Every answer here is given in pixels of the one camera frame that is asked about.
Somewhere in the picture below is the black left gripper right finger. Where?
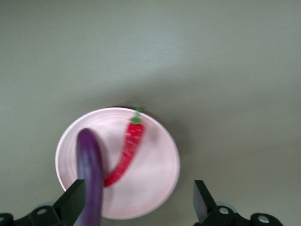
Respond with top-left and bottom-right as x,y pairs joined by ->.
193,180 -> 282,226

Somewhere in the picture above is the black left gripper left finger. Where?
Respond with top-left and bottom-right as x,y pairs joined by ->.
0,179 -> 87,226

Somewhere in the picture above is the long purple eggplant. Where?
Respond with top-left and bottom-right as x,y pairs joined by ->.
75,128 -> 105,226

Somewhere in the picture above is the red chili pepper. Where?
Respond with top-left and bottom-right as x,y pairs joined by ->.
103,107 -> 147,188

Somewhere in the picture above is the pink round plate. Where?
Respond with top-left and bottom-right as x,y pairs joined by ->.
55,107 -> 181,221

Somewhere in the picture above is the brown table cover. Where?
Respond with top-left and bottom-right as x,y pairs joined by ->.
0,0 -> 301,226

